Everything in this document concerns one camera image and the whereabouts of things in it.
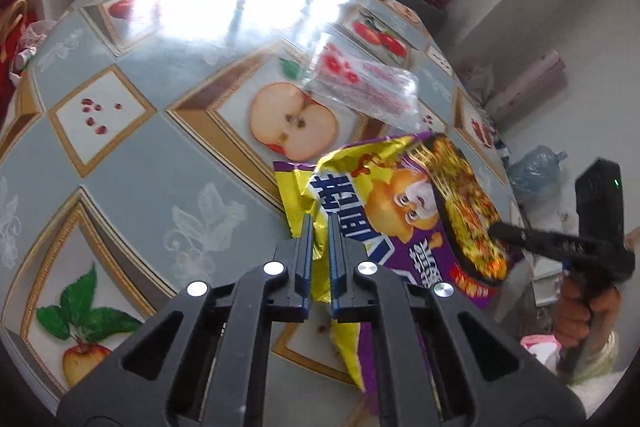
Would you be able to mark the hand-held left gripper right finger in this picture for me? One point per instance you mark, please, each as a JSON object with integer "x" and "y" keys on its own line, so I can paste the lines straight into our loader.
{"x": 334, "y": 257}

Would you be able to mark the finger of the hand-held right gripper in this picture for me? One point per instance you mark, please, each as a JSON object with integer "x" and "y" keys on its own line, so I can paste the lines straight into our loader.
{"x": 530, "y": 241}

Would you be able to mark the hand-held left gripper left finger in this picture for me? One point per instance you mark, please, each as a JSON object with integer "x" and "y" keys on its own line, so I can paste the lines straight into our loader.
{"x": 306, "y": 257}

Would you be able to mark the yellow purple snack packet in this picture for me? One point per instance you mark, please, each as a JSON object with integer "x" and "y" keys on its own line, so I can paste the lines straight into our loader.
{"x": 400, "y": 207}

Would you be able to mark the person's right forearm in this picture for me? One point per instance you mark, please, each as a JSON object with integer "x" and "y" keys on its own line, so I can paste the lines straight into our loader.
{"x": 612, "y": 367}

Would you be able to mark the person's right hand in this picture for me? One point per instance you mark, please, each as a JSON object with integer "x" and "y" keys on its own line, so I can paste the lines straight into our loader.
{"x": 575, "y": 317}

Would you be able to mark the blue water jug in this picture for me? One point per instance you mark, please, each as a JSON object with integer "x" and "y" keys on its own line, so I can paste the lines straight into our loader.
{"x": 535, "y": 172}

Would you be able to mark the clear plastic wrapper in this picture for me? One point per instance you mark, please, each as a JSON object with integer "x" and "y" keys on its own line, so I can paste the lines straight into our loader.
{"x": 370, "y": 87}

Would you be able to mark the fruit print tablecloth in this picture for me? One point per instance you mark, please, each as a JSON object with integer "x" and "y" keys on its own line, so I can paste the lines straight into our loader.
{"x": 150, "y": 157}

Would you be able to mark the red cloth bag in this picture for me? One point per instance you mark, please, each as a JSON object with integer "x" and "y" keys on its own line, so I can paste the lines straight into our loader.
{"x": 10, "y": 57}

